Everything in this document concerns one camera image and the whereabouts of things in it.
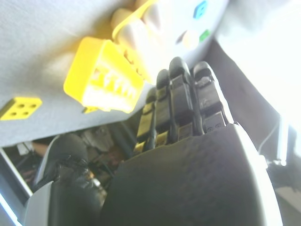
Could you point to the yellow egg carton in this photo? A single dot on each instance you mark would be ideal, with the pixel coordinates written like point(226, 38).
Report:
point(94, 61)

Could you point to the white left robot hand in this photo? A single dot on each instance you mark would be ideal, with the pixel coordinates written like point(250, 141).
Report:
point(188, 179)

